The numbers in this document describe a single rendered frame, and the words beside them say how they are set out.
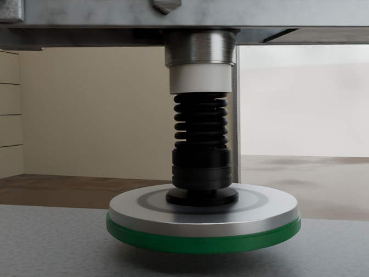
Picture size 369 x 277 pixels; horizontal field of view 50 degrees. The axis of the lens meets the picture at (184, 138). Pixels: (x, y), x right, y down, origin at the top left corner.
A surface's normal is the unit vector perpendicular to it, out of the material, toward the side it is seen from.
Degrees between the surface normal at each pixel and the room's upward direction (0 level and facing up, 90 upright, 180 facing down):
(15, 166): 90
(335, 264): 0
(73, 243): 0
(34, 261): 0
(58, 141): 90
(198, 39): 90
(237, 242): 90
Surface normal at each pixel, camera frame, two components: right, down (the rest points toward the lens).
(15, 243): -0.02, -1.00
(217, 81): 0.51, 0.04
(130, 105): -0.36, 0.07
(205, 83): 0.14, 0.06
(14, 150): 0.93, 0.00
